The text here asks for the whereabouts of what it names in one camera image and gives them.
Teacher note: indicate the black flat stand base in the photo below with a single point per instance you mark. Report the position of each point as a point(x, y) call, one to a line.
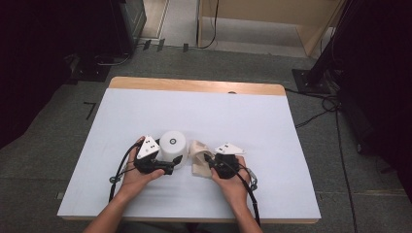
point(89, 71)

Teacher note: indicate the black cabinet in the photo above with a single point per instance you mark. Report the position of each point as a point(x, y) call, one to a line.
point(128, 26)

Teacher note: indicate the white table cover sheet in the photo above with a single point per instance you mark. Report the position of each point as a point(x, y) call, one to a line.
point(194, 110)

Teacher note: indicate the dark curtain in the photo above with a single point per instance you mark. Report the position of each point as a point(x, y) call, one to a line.
point(39, 64)
point(382, 97)

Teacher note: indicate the person's left hand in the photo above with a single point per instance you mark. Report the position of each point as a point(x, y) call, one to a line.
point(136, 181)

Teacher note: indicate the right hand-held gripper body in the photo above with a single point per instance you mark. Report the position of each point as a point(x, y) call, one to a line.
point(226, 166)

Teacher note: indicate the light wooden furniture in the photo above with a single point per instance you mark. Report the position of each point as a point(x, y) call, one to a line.
point(275, 13)

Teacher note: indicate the person's right hand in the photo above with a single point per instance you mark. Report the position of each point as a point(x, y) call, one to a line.
point(233, 189)

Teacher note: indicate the white cylinder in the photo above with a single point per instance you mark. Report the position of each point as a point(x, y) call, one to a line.
point(173, 149)

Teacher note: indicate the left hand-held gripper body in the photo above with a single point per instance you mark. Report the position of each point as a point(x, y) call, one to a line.
point(147, 163)

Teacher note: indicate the black stand with base plate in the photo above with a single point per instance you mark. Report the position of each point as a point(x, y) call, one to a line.
point(311, 81)

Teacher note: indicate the beige textured cloth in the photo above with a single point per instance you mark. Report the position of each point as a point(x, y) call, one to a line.
point(198, 158)

